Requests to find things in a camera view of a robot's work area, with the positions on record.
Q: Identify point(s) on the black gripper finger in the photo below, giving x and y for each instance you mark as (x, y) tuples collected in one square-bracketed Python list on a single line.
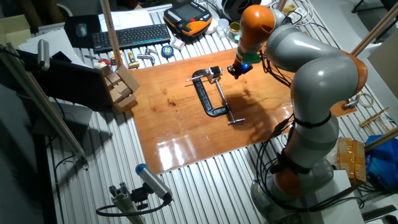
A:
[(239, 76), (231, 71)]

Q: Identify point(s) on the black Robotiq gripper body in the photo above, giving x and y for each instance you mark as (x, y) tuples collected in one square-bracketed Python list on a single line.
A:
[(243, 69)]

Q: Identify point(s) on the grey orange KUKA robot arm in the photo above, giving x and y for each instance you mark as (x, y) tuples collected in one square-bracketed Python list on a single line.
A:
[(317, 81)]

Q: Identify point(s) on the black iron C-clamp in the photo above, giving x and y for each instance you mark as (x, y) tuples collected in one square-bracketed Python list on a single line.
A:
[(203, 93)]

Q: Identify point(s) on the glass jar white lid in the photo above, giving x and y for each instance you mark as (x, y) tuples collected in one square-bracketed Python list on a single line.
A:
[(223, 24)]

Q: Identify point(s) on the small white pink card pack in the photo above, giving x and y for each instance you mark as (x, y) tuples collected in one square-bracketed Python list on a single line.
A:
[(178, 44)]

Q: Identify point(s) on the orange black teach pendant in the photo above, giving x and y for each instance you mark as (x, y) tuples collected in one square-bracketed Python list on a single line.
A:
[(189, 18)]

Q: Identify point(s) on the black blue tape measure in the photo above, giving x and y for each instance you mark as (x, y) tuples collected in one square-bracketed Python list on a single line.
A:
[(167, 51)]

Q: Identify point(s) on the white power strip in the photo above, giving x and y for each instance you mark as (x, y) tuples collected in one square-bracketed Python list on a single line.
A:
[(295, 12)]

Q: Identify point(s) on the orange wooden board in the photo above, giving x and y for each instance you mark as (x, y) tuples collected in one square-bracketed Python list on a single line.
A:
[(186, 140)]

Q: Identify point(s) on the chrome pipe fitting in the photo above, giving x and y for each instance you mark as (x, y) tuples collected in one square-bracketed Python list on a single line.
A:
[(147, 57)]

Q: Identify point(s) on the brass metal fitting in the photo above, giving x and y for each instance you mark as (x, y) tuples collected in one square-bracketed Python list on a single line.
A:
[(133, 62)]

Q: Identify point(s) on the black computer keyboard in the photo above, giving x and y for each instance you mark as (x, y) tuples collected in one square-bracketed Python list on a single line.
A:
[(130, 37)]

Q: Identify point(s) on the white printed paper sheets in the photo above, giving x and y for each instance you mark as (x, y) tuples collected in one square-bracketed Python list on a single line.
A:
[(127, 19)]

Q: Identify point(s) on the taped brown cardboard package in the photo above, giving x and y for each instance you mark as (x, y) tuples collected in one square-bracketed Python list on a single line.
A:
[(351, 158)]

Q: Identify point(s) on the beige flat panel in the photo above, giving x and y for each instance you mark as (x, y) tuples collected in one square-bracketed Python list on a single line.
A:
[(385, 71)]

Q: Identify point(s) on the grey computer mouse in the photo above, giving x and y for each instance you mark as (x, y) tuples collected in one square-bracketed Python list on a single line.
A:
[(81, 30)]

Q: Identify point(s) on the black flat monitor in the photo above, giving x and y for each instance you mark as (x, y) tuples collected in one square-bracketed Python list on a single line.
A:
[(68, 84)]

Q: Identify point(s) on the black mouse pad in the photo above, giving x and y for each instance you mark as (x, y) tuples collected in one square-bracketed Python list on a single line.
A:
[(70, 34)]

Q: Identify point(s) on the blue plastic bag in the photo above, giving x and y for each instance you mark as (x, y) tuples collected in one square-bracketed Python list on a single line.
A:
[(384, 161)]

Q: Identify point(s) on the blank white paper stack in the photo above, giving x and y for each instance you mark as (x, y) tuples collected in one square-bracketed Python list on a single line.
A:
[(59, 43)]

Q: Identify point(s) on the plain cardboard box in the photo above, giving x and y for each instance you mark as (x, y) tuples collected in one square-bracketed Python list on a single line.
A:
[(14, 29)]

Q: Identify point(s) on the wooden frame post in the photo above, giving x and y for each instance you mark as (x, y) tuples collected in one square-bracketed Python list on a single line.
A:
[(381, 139), (110, 31), (281, 4), (373, 31)]

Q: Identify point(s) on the silver camera blue tip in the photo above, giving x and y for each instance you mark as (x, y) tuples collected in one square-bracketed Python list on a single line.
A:
[(152, 182)]

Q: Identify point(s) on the wooden sticks frame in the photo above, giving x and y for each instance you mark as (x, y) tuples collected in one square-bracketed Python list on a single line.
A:
[(373, 119)]

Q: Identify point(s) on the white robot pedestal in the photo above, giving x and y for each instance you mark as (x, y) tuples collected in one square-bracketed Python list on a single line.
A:
[(342, 205)]

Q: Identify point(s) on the short aluminium profile mount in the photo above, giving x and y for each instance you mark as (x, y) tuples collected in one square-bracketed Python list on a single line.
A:
[(122, 202)]

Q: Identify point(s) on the silver depth camera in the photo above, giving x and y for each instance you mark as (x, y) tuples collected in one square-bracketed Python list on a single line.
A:
[(43, 54)]

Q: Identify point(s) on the long aluminium frame bar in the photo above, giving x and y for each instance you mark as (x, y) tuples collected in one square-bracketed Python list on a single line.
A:
[(40, 102)]

